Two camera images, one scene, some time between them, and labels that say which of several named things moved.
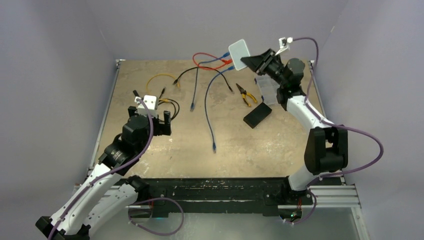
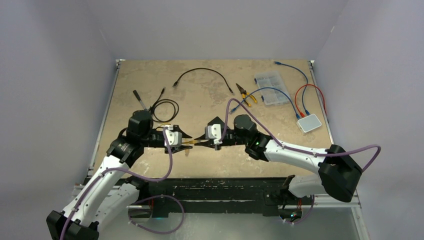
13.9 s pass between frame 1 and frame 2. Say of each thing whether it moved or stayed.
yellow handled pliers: stayed
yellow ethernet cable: moved
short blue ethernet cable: moved
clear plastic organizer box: stayed
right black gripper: moved
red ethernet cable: moved
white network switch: moved
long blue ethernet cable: moved
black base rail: stayed
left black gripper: moved
